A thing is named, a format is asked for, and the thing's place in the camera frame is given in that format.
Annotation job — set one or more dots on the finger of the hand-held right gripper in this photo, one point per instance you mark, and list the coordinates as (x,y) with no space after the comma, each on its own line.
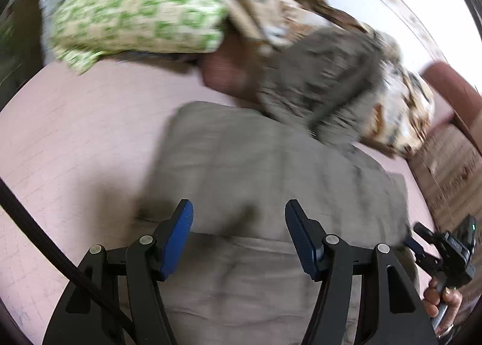
(423,257)
(427,232)

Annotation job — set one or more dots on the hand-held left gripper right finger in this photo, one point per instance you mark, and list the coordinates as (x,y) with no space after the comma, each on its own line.
(299,234)

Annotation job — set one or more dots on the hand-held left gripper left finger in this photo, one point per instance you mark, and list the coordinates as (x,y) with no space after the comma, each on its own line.
(180,232)

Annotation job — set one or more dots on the grey-brown padded coat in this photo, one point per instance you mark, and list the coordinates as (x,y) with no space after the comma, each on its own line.
(244,164)

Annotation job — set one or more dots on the person's right hand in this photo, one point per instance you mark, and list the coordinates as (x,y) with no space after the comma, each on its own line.
(453,301)

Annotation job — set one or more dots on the leaf print blanket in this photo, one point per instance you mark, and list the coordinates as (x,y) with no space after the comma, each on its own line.
(405,104)

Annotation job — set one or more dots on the reddish upholstered headboard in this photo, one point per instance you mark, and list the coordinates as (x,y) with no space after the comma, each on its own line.
(452,81)

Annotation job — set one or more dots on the green patterned pillow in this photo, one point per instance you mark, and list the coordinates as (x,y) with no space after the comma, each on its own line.
(139,9)

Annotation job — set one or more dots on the wooden glass-door cabinet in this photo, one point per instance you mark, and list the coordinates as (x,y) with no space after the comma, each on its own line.
(15,47)

